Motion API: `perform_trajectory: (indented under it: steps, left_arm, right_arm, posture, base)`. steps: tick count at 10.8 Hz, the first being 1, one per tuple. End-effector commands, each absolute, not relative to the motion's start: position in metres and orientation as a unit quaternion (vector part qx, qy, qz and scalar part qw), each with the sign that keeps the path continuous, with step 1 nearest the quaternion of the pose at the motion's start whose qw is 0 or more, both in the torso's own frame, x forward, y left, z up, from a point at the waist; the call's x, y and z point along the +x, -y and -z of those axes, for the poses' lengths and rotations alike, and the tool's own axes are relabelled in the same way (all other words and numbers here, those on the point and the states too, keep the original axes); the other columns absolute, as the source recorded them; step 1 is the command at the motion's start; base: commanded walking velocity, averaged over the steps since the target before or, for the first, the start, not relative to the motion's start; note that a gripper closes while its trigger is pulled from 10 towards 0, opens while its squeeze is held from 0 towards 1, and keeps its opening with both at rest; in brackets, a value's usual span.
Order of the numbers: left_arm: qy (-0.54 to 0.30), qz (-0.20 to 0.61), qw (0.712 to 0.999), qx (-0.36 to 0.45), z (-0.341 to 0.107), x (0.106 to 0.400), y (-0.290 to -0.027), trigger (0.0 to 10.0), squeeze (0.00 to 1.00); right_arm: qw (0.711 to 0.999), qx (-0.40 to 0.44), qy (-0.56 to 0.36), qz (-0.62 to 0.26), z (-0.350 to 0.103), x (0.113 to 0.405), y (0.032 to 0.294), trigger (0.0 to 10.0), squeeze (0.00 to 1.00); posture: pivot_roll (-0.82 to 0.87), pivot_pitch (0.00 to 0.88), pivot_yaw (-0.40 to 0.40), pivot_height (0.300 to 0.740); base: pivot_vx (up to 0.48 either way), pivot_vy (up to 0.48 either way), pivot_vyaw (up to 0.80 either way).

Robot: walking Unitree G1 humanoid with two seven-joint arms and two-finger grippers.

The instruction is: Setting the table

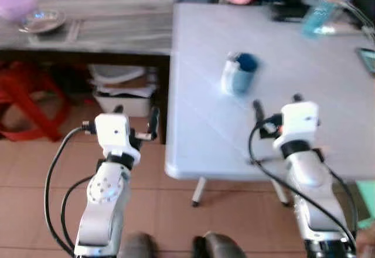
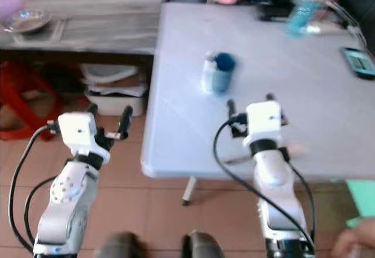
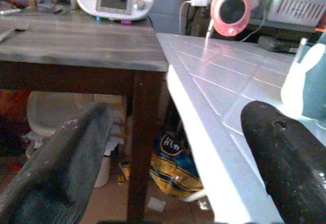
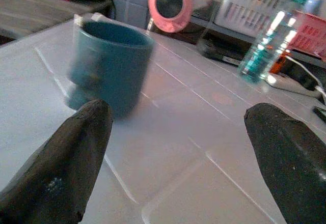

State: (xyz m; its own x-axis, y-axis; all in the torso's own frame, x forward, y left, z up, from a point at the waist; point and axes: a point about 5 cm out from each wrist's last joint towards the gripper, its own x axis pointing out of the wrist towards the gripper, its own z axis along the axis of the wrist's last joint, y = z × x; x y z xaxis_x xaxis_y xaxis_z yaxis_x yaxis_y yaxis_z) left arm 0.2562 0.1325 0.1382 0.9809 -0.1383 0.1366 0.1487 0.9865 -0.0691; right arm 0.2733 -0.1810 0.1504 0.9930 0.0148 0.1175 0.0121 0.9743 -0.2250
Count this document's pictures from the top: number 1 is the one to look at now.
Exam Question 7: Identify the person's bare hand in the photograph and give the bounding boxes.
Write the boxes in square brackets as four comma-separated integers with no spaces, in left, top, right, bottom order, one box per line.
[357,228,375,258]

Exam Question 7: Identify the white storage bin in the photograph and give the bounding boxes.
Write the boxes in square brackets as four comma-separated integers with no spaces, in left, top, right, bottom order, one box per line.
[88,64,159,118]

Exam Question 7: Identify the blue cup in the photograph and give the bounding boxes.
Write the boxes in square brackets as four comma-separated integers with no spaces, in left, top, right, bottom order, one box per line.
[221,52,260,97]

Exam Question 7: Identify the white folding table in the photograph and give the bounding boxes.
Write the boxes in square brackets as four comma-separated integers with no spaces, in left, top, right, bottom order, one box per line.
[165,3,375,207]

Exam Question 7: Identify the black smartphone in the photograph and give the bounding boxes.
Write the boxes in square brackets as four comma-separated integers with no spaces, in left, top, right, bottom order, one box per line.
[355,47,375,75]

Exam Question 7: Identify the grey wooden counter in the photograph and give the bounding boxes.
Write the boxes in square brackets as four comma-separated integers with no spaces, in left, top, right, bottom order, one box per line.
[0,0,176,65]

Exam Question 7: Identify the blue water bottle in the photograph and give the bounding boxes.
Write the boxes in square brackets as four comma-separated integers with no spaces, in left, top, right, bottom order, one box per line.
[301,0,352,40]

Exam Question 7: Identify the stainless steel bowl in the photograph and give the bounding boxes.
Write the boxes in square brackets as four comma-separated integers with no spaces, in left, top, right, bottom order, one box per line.
[18,10,67,35]

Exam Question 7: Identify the green plastic chair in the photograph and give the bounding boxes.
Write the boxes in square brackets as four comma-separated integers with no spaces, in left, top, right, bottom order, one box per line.
[356,180,375,229]

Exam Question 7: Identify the purple plastic bowl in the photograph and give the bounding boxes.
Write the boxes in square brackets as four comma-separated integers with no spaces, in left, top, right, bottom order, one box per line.
[0,0,39,24]

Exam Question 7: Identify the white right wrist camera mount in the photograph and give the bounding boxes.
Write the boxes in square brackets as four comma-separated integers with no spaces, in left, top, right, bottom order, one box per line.
[274,101,321,148]

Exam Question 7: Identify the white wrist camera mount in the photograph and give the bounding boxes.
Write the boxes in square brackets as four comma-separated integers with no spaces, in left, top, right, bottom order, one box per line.
[274,101,321,148]
[94,113,141,160]

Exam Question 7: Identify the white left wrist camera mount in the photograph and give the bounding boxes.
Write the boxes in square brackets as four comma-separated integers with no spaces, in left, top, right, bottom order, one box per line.
[94,113,141,160]

